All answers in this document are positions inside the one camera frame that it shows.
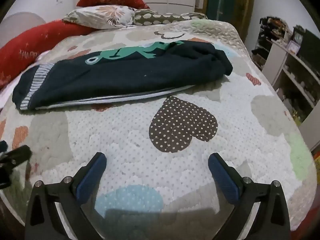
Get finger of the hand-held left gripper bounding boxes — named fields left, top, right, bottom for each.
left=0, top=144, right=33, bottom=167

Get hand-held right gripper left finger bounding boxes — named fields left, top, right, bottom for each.
left=24, top=152, right=107, bottom=240

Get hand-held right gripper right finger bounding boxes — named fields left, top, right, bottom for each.
left=208, top=152, right=291, bottom=240

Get dark navy pants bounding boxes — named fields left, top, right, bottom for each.
left=12, top=40, right=233, bottom=111

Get heart patchwork quilt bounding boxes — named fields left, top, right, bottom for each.
left=0, top=19, right=317, bottom=240

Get long red pillow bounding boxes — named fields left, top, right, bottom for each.
left=0, top=20, right=94, bottom=89

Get white shelf unit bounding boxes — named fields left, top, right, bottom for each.
left=265, top=39, right=320, bottom=150

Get white round headboard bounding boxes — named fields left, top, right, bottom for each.
left=0, top=12, right=47, bottom=30

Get cluttered storage rack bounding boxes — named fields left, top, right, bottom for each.
left=251, top=16, right=293, bottom=70

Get black television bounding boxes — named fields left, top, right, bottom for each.
left=297, top=29, right=320, bottom=72

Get floral pillow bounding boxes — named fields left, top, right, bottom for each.
left=62, top=5, right=137, bottom=30

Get olive dotted pillow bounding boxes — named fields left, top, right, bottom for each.
left=132, top=9, right=208, bottom=26

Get dark green door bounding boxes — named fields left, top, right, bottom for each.
left=206, top=0, right=250, bottom=27

